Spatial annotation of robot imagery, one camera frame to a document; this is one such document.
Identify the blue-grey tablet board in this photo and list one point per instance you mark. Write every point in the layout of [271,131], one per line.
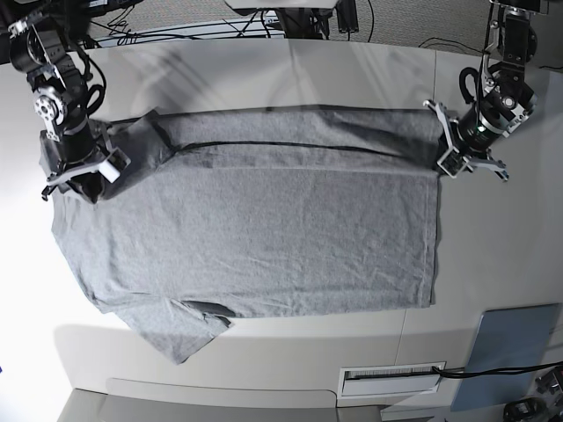
[515,337]

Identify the black device bottom right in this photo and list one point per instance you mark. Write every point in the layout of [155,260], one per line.
[527,409]

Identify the white base mount top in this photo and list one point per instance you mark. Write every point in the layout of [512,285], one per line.
[273,4]

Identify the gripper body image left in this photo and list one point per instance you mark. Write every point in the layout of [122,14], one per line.
[71,150]

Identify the grey T-shirt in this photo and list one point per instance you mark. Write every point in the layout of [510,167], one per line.
[257,214]

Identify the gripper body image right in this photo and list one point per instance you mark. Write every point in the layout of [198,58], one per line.
[479,128]

